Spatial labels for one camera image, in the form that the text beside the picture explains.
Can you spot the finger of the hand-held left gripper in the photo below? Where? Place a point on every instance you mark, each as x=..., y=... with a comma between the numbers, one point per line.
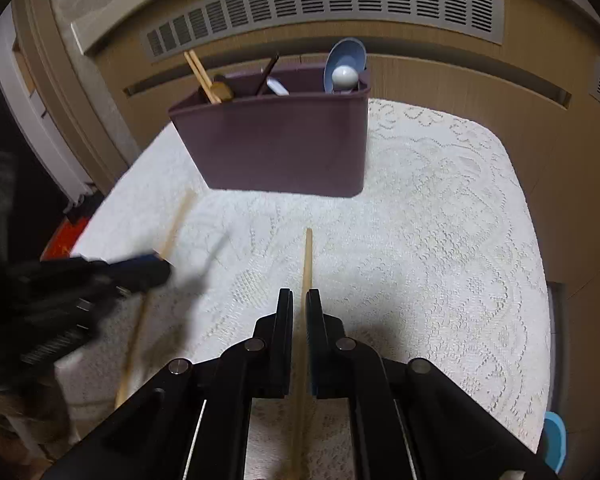
x=140, y=272

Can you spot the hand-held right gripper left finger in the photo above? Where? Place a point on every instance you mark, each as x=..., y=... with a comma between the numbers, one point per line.
x=285, y=340

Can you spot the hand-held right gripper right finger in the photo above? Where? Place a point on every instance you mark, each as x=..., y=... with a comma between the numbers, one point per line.
x=312, y=360

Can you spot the wooden chopstick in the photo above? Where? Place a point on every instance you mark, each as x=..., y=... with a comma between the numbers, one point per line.
x=307, y=260
x=175, y=230
x=200, y=77
x=207, y=74

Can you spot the purple plastic utensil holder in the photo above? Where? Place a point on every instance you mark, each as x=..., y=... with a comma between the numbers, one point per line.
x=280, y=145

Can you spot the wooden spoon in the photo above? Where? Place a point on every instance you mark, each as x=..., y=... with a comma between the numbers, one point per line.
x=223, y=91

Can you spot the dark chopstick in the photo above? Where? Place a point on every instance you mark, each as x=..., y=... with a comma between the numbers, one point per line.
x=272, y=80
x=269, y=74

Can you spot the blue spoon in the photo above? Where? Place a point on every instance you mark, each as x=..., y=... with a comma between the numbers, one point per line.
x=347, y=52

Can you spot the red orange object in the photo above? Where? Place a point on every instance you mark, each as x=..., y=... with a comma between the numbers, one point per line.
x=65, y=240

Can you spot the white lace tablecloth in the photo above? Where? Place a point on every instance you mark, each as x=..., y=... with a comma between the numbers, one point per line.
x=429, y=240

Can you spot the blue plastic object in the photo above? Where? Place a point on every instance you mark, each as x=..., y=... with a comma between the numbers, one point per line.
x=554, y=440

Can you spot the long grey vent grille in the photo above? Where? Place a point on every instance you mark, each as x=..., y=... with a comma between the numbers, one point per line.
x=330, y=5

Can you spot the white door frame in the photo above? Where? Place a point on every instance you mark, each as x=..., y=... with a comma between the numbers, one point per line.
x=35, y=110

